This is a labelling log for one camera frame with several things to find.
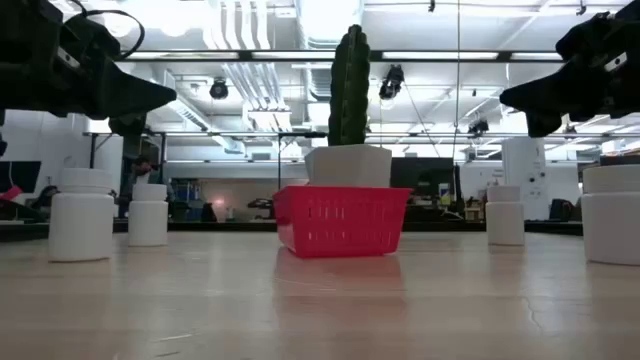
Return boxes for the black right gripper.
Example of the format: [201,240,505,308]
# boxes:
[499,0,640,139]

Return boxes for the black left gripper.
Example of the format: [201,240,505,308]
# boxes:
[0,0,178,137]

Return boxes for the white pill bottle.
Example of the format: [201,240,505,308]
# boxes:
[580,164,640,266]
[485,185,526,247]
[127,183,170,247]
[47,167,116,263]

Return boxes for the red plastic basket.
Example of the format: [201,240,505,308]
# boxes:
[272,185,414,259]

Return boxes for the black metal rack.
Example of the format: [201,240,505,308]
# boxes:
[82,130,167,171]

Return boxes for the long ceiling light strip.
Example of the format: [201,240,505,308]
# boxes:
[124,49,564,63]

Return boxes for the white cabinet with stickers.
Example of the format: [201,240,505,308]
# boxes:
[501,135,550,221]

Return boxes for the black monitor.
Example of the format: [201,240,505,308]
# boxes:
[598,154,640,168]
[0,160,43,194]

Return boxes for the black pole stand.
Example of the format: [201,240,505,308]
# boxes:
[276,130,329,191]

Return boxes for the green cactus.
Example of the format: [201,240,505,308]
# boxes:
[327,23,372,147]

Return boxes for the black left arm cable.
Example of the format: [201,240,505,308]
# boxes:
[67,0,147,61]

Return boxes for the black round ceiling camera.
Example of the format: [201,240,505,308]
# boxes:
[208,77,230,101]

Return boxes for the black metal table frame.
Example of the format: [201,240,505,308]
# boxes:
[0,219,585,244]

